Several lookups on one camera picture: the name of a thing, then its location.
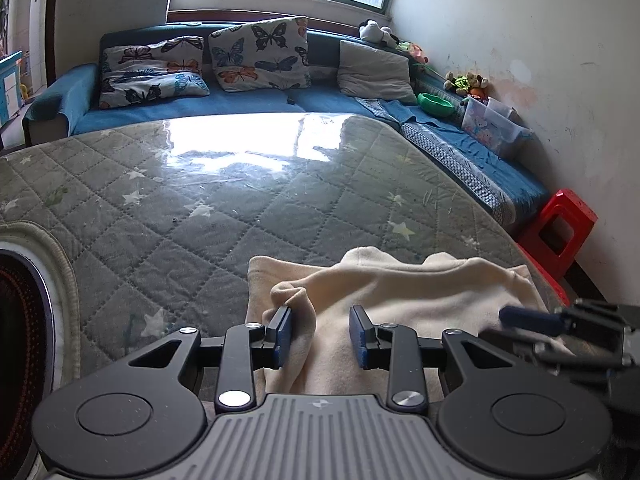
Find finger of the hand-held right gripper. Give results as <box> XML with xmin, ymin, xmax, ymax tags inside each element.
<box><xmin>499</xmin><ymin>304</ymin><xmax>576</xmax><ymax>335</ymax></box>

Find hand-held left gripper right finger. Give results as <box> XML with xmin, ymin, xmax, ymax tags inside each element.
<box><xmin>348</xmin><ymin>305</ymin><xmax>516</xmax><ymax>413</ymax></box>

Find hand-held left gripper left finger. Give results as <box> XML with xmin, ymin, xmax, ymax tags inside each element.
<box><xmin>127</xmin><ymin>305</ymin><xmax>293</xmax><ymax>413</ymax></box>

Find cream pants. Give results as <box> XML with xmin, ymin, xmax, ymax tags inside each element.
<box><xmin>246</xmin><ymin>246</ymin><xmax>576</xmax><ymax>396</ymax></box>

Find red stool with patterned holes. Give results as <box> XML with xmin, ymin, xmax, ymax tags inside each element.
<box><xmin>515</xmin><ymin>242</ymin><xmax>571</xmax><ymax>307</ymax></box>

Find tall red plastic stool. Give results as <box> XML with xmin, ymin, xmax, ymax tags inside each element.
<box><xmin>517</xmin><ymin>188</ymin><xmax>598</xmax><ymax>281</ymax></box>

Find blue blanket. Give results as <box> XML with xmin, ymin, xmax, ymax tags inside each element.
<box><xmin>357</xmin><ymin>97</ymin><xmax>551</xmax><ymax>211</ymax></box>

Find clear plastic storage box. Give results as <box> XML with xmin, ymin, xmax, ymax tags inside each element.
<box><xmin>461</xmin><ymin>96</ymin><xmax>531</xmax><ymax>158</ymax></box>

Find green bowl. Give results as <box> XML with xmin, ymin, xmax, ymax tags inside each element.
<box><xmin>417</xmin><ymin>92</ymin><xmax>457</xmax><ymax>117</ymax></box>

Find blue corner sofa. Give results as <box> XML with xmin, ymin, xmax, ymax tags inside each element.
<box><xmin>22</xmin><ymin>22</ymin><xmax>551</xmax><ymax>226</ymax></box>

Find grey pillow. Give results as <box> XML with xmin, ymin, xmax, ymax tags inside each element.
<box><xmin>337</xmin><ymin>40</ymin><xmax>417</xmax><ymax>105</ymax></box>

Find butterfly print pillow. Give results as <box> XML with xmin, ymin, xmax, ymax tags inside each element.
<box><xmin>101</xmin><ymin>35</ymin><xmax>206</xmax><ymax>78</ymax></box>
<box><xmin>99</xmin><ymin>71</ymin><xmax>211</xmax><ymax>110</ymax></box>
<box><xmin>209</xmin><ymin>16</ymin><xmax>312</xmax><ymax>93</ymax></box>

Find colourful plush toy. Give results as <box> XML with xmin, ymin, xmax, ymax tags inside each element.
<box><xmin>397</xmin><ymin>40</ymin><xmax>430</xmax><ymax>63</ymax></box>

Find black and white plush toy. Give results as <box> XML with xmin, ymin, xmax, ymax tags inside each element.
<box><xmin>357</xmin><ymin>20</ymin><xmax>398</xmax><ymax>45</ymax></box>

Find light blue cabinet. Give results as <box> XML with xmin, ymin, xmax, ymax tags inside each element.
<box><xmin>0</xmin><ymin>50</ymin><xmax>25</xmax><ymax>126</ymax></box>

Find dark wooden door frame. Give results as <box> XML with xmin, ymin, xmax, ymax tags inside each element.
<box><xmin>44</xmin><ymin>0</ymin><xmax>61</xmax><ymax>88</ymax></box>

